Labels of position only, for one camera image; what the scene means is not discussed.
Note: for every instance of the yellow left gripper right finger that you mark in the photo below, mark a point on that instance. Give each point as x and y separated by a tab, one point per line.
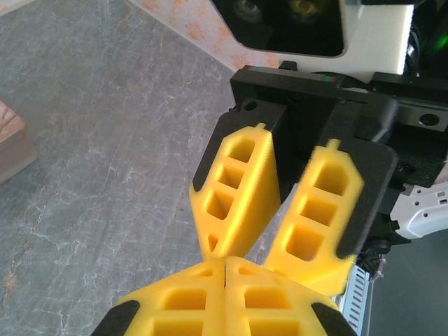
273	304

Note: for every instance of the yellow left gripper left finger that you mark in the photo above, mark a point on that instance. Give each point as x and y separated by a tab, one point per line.
182	301

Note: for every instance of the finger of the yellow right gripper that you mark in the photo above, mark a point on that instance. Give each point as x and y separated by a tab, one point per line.
325	217
241	196

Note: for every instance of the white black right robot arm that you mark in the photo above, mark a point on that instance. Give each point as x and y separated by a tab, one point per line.
423	210

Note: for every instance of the grey metal plate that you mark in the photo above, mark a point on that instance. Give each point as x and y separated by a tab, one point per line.
413	297

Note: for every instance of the pink printed tin box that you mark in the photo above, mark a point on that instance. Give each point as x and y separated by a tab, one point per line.
14	147

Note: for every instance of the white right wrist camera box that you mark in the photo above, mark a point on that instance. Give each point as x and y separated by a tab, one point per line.
371	38

